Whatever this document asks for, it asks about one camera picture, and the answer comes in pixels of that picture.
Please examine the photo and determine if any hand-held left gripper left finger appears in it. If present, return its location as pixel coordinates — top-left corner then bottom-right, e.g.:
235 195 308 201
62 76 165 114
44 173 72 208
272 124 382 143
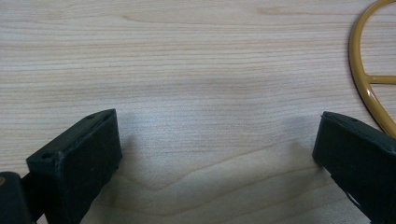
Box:
25 108 123 224

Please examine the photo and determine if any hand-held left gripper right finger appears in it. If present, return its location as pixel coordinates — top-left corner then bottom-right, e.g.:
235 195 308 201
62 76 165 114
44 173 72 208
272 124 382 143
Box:
312 110 396 224

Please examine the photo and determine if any gold metal wire rack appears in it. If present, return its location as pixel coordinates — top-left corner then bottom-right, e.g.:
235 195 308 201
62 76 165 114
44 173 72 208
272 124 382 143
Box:
347 0 396 139

